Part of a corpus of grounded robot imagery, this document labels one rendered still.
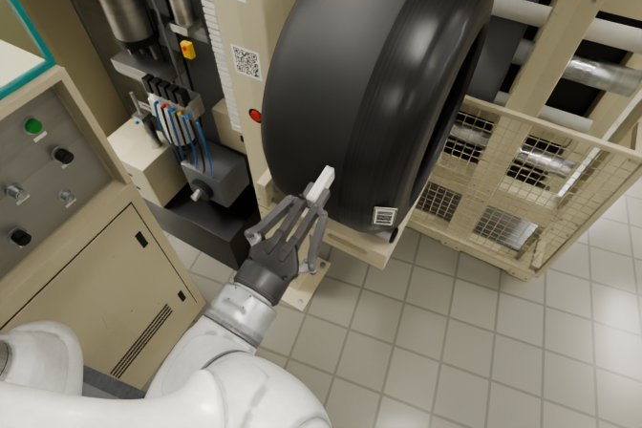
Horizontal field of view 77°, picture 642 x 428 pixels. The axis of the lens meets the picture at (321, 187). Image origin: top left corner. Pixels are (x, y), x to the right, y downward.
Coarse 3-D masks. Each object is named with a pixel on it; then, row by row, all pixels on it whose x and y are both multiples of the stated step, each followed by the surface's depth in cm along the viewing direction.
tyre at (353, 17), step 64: (320, 0) 64; (384, 0) 62; (448, 0) 61; (320, 64) 63; (384, 64) 60; (448, 64) 61; (320, 128) 66; (384, 128) 61; (448, 128) 104; (384, 192) 68
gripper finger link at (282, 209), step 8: (288, 200) 65; (280, 208) 64; (288, 208) 66; (272, 216) 63; (280, 216) 65; (264, 224) 63; (272, 224) 64; (248, 232) 62; (256, 232) 62; (264, 232) 64
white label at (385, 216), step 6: (378, 210) 71; (384, 210) 70; (390, 210) 70; (396, 210) 70; (378, 216) 72; (384, 216) 72; (390, 216) 72; (372, 222) 74; (378, 222) 74; (384, 222) 74; (390, 222) 74
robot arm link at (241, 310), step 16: (224, 288) 56; (240, 288) 55; (224, 304) 54; (240, 304) 54; (256, 304) 54; (224, 320) 52; (240, 320) 53; (256, 320) 54; (272, 320) 57; (240, 336) 54; (256, 336) 54
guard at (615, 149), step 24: (528, 120) 111; (504, 144) 122; (552, 144) 114; (576, 144) 110; (600, 144) 106; (504, 168) 128; (480, 192) 141; (528, 192) 130; (624, 192) 112; (456, 216) 156; (600, 216) 122; (456, 240) 166; (528, 240) 145; (552, 240) 139; (576, 240) 133; (504, 264) 161
